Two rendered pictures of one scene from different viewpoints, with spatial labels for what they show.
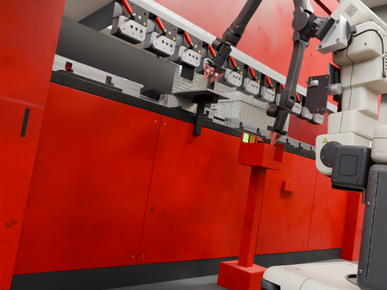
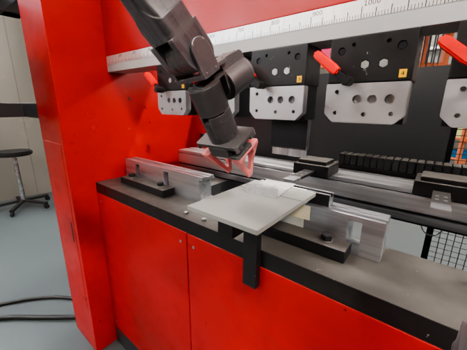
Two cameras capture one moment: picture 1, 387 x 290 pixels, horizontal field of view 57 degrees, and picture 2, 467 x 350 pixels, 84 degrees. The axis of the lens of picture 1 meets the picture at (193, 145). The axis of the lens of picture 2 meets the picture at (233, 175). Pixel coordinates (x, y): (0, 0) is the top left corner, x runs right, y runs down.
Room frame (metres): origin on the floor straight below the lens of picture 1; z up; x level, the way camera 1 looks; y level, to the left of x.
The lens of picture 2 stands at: (1.81, -0.55, 1.21)
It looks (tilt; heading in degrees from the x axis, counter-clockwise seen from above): 15 degrees down; 83
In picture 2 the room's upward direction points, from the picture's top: 1 degrees clockwise
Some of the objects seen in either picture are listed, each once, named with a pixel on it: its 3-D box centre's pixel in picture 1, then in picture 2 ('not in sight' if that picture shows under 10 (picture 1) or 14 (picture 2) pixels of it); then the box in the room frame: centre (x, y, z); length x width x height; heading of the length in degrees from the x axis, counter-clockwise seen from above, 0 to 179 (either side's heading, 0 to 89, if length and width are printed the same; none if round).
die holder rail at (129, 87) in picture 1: (95, 80); (164, 176); (1.65, 0.50, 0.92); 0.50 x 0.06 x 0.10; 134
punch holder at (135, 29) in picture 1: (129, 22); (180, 89); (1.73, 0.41, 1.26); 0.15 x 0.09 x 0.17; 134
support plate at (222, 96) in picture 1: (201, 95); (256, 200); (1.93, 0.00, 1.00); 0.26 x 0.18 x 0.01; 44
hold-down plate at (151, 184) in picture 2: (90, 83); (145, 185); (1.57, 0.49, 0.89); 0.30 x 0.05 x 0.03; 134
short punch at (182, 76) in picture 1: (186, 73); (289, 137); (2.03, 0.10, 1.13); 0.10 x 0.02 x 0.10; 134
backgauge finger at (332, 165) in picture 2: (163, 94); (307, 169); (2.14, 0.23, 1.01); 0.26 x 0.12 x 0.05; 44
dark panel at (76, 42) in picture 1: (103, 71); (294, 125); (2.23, 0.63, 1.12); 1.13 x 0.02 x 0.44; 134
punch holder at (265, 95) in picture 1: (265, 88); not in sight; (2.57, -0.45, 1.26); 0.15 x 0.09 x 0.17; 134
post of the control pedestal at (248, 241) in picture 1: (251, 216); not in sight; (1.99, -0.38, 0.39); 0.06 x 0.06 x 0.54; 46
